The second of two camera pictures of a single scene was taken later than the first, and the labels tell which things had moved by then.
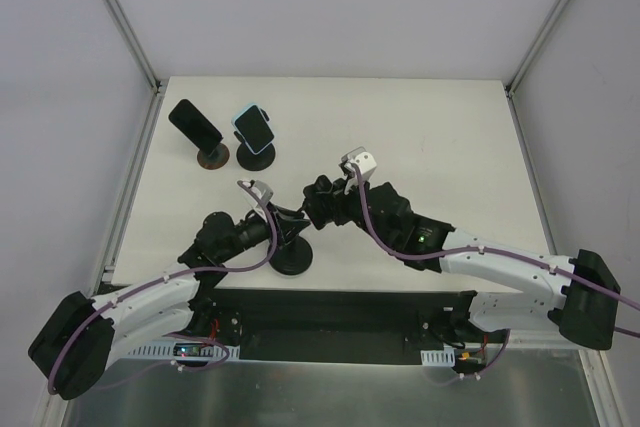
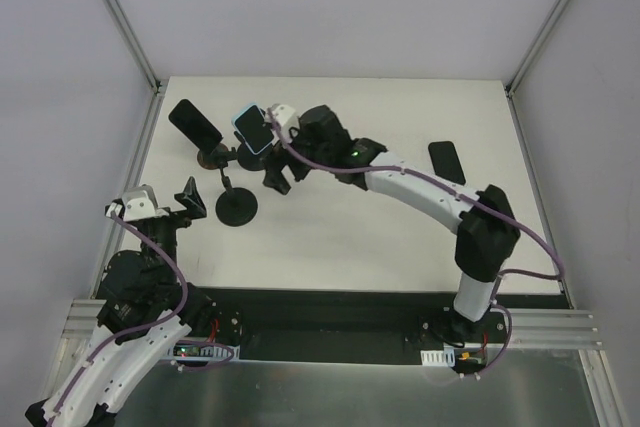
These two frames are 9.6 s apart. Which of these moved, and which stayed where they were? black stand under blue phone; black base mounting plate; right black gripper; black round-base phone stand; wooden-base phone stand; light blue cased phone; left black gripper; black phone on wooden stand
Moved: right black gripper; black round-base phone stand; left black gripper
Stayed: black base mounting plate; light blue cased phone; black stand under blue phone; wooden-base phone stand; black phone on wooden stand
